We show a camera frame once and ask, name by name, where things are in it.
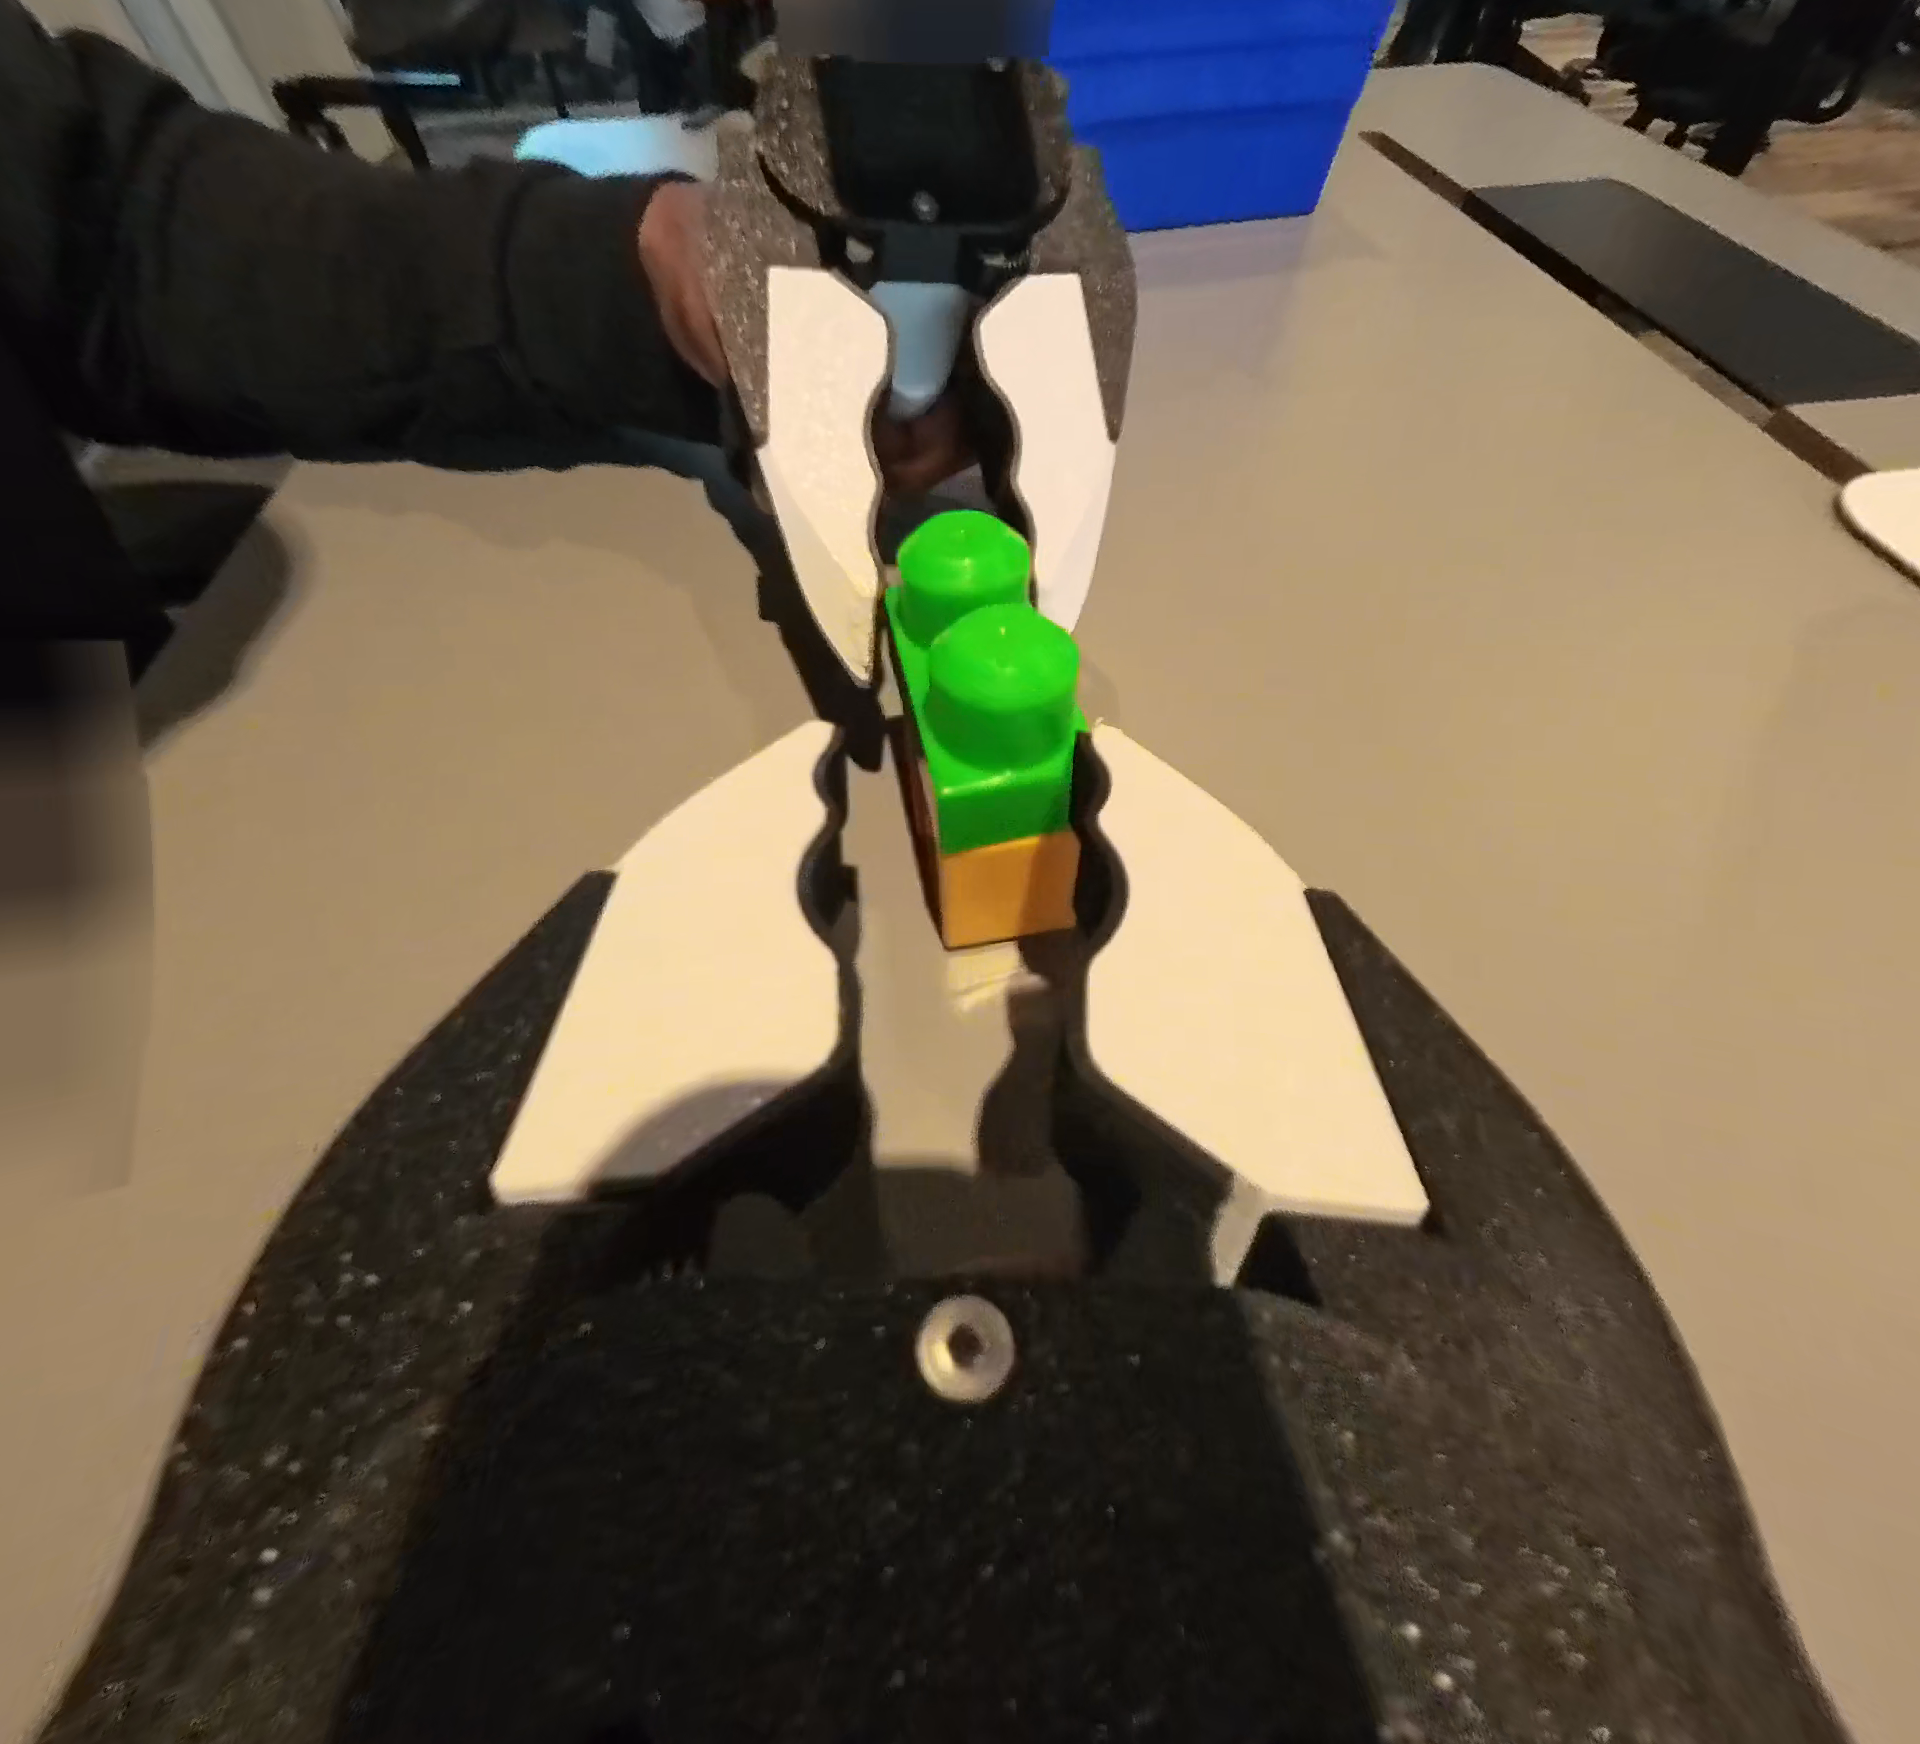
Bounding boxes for blue plastic bin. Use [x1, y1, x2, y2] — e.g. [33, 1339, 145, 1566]
[1051, 0, 1418, 234]

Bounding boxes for person's left hand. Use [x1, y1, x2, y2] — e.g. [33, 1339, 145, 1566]
[638, 177, 969, 498]

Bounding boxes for black table panel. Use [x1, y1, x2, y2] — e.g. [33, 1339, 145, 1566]
[1462, 177, 1920, 411]

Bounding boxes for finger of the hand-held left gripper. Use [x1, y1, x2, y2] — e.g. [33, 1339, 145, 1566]
[971, 271, 1122, 636]
[750, 263, 899, 692]

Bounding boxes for light blue seat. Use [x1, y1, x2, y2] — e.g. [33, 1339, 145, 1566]
[515, 116, 719, 184]

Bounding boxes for black office chair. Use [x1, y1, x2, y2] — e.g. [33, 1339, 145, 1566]
[268, 0, 588, 167]

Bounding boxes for green two-stud block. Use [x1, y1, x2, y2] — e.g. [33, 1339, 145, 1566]
[887, 510, 1094, 858]

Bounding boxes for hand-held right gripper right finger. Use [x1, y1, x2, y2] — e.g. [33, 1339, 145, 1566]
[1064, 725, 1431, 1290]

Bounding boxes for white rounded tray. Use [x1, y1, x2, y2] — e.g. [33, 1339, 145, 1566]
[1835, 470, 1920, 579]

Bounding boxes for black office chairs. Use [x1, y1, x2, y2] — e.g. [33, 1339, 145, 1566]
[1588, 0, 1920, 177]

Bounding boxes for yellow single-stud block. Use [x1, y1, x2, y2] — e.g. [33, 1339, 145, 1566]
[930, 833, 1084, 950]

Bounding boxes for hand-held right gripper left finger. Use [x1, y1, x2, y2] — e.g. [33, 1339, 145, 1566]
[489, 718, 873, 1206]

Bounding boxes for person's left forearm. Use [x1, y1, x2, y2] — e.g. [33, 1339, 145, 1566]
[0, 0, 709, 465]

